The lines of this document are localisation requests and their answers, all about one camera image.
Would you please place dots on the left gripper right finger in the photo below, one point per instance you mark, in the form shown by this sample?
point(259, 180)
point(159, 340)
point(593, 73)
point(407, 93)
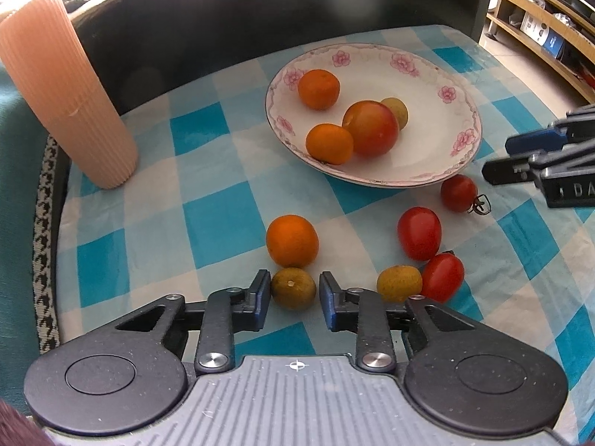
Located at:
point(362, 312)

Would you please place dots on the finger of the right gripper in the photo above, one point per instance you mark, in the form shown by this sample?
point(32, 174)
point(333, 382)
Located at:
point(540, 166)
point(575, 129)

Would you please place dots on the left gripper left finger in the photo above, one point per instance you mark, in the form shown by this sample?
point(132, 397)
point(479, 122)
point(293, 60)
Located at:
point(225, 313)

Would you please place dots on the brown longan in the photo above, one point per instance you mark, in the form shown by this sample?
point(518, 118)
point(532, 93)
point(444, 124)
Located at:
point(293, 289)
point(399, 110)
point(397, 283)

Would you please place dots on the cherry tomato with stem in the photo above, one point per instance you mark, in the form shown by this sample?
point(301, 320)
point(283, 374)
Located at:
point(461, 195)

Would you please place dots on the cherry tomato front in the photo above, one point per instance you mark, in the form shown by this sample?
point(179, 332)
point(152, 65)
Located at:
point(442, 276)

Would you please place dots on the small orange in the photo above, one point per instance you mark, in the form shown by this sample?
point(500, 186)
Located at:
point(330, 144)
point(292, 241)

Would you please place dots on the large red tomato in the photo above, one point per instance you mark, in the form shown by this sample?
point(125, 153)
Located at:
point(372, 126)

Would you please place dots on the wooden shelf unit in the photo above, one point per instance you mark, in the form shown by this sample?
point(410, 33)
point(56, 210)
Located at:
point(559, 32)

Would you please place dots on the white floral plate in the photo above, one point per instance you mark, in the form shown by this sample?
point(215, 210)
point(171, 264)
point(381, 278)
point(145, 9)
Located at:
point(443, 132)

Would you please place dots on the blue checkered tablecloth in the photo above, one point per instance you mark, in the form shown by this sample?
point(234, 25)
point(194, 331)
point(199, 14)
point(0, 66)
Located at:
point(212, 177)

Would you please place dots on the teal blanket houndstooth trim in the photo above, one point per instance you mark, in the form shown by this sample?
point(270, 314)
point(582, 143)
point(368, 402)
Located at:
point(34, 171)

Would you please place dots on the dark coffee table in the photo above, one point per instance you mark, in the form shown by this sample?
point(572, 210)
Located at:
point(141, 49)

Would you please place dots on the pink ribbed cup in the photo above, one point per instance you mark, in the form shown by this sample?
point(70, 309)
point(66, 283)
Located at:
point(49, 67)

